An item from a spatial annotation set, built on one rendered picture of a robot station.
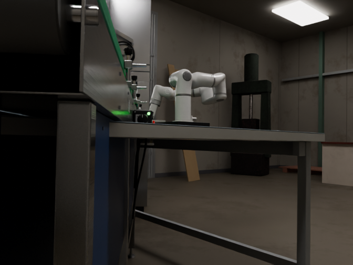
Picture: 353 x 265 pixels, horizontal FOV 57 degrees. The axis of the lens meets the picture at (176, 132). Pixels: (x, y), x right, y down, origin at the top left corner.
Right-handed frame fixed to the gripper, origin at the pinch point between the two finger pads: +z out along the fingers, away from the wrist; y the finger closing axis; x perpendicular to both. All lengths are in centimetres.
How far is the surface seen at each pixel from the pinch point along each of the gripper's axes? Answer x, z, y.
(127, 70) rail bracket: -12, -10, 116
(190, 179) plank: 96, 53, -332
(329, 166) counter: 321, -34, -310
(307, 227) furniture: 75, 27, 93
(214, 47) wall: 92, -228, -474
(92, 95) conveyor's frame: -8, 7, 185
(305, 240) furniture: 75, 32, 94
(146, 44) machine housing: -22, -74, -75
